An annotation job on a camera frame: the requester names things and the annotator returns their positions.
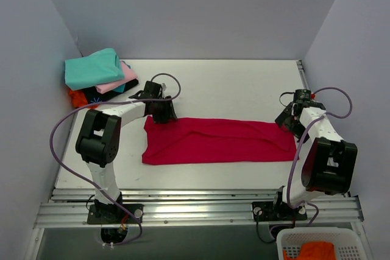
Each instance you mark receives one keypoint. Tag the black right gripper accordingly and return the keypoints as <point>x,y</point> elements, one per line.
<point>286,120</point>

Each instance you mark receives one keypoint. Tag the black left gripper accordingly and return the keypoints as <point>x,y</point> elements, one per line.
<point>164,114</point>

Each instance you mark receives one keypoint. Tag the red t-shirt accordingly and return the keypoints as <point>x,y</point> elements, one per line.
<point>200,140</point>

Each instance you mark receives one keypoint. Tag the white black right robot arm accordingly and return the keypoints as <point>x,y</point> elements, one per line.
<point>324,161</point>

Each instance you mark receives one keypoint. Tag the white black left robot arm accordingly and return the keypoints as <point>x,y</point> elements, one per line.
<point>98,139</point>

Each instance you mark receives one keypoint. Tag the teal folded t-shirt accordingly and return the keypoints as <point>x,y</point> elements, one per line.
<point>98,68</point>

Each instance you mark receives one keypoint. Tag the orange folded t-shirt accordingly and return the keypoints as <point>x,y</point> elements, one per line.
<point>77,98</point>

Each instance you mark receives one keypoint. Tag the orange t-shirt in basket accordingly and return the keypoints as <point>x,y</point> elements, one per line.
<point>314,251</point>

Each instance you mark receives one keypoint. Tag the white plastic laundry basket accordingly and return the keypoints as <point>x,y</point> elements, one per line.
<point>346,242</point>

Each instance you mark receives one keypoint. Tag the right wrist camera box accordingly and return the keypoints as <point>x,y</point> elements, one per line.
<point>303,95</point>

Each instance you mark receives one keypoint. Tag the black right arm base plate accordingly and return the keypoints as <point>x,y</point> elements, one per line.
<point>267,212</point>

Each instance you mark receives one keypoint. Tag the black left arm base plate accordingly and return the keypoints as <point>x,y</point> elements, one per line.
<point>101,214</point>

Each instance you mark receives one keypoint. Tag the aluminium frame rails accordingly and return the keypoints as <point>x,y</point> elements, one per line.
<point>190,211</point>

